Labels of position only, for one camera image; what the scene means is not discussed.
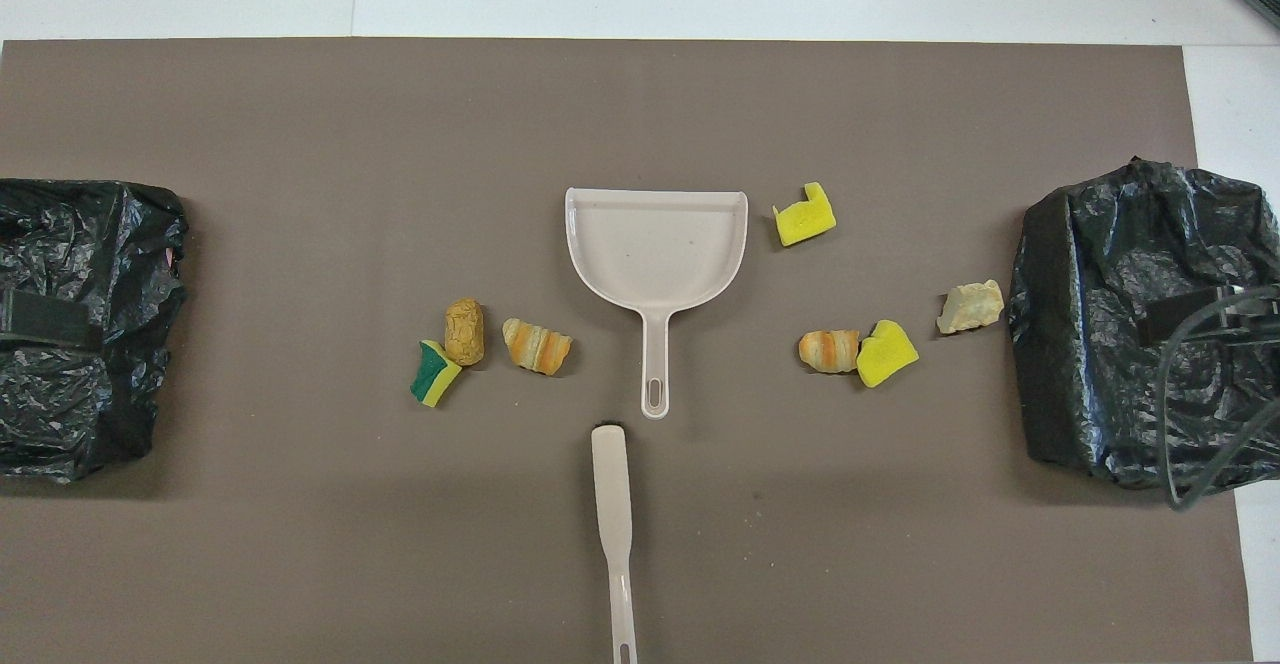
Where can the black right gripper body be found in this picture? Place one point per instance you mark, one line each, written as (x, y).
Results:
(1255, 312)

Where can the pale cream foam chunk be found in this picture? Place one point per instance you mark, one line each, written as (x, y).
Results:
(970, 308)

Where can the yellow sponge wedge piece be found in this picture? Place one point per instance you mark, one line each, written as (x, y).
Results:
(885, 356)

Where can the orange striped toy croissant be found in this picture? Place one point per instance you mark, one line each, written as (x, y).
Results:
(537, 346)
(828, 350)

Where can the green and yellow sponge piece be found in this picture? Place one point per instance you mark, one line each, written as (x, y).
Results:
(432, 376)

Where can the brown toy bread roll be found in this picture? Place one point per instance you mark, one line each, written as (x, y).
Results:
(464, 332)

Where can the beige plastic dustpan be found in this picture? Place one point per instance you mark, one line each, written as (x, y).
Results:
(655, 244)

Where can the beige brush with black bristles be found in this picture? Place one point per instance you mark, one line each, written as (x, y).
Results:
(610, 484)

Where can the black bag lined bin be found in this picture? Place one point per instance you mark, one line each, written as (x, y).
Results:
(90, 414)
(1090, 264)

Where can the brown table mat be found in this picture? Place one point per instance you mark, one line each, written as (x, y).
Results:
(300, 194)

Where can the notched yellow sponge piece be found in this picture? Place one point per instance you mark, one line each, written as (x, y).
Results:
(800, 226)

